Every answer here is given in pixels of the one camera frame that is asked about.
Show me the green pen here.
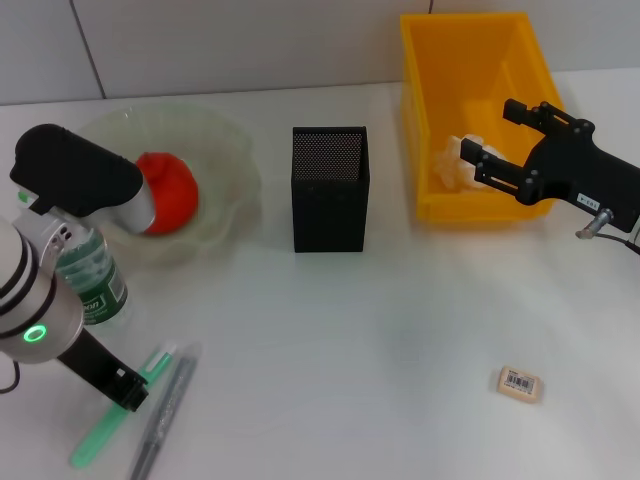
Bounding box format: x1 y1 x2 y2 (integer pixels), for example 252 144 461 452
68 341 180 470

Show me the orange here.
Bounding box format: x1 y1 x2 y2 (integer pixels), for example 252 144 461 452
134 151 201 237

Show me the black mesh pen holder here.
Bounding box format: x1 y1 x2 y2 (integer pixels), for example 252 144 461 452
291 125 370 254

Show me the beige eraser with barcode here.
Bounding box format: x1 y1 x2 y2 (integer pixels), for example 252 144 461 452
497 364 544 404

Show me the yellow plastic bin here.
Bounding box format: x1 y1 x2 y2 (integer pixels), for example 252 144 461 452
399 12 574 224

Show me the clear bottle with green label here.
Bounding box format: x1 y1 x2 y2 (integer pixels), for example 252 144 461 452
16 188 131 330

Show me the white paper ball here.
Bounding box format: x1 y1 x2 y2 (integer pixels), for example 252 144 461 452
433 133 512 194

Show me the pale green glass fruit plate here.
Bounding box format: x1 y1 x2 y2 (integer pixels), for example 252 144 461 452
74 104 264 269

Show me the left gripper cable with plugs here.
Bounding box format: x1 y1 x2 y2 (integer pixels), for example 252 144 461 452
0 358 22 395

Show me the grey pen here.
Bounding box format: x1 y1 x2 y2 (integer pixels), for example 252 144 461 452
127 342 202 480

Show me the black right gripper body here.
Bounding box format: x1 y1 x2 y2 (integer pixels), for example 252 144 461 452
514 118 640 234

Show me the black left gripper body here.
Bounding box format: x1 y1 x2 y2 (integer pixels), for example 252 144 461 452
56 329 120 397

